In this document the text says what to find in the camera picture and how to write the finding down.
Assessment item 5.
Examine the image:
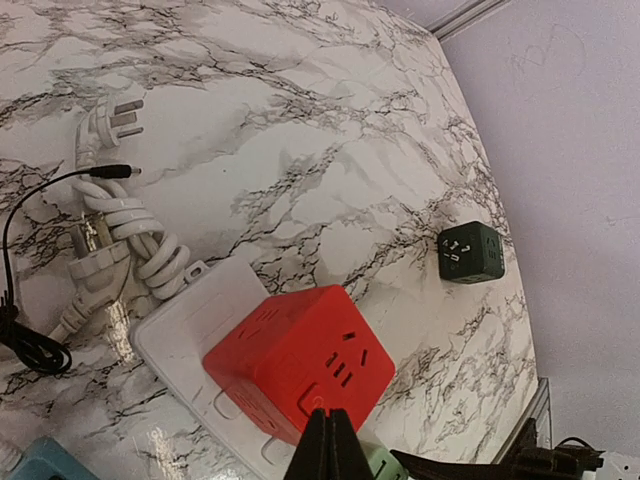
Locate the teal power strip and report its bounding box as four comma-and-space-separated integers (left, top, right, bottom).
5, 437, 98, 480

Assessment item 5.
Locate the red cube socket adapter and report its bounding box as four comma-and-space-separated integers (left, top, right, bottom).
202, 285, 395, 445

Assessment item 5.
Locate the light green plug adapter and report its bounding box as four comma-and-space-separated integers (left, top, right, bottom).
361, 442, 408, 480

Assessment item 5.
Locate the white long power strip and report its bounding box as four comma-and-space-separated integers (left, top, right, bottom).
130, 257, 295, 479

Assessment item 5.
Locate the white bundled power cord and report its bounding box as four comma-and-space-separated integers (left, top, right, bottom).
47, 95, 192, 341

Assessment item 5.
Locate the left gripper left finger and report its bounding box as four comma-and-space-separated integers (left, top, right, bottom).
284, 408, 331, 480

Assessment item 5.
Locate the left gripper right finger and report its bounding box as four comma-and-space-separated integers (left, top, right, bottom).
327, 409, 373, 480

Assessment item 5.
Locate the dark green cube adapter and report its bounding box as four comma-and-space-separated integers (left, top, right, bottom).
437, 221, 505, 285

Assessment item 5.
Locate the right aluminium frame post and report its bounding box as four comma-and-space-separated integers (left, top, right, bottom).
427, 0, 510, 42

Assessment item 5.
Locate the black power adapter with cable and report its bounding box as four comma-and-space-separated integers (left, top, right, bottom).
1, 159, 139, 375

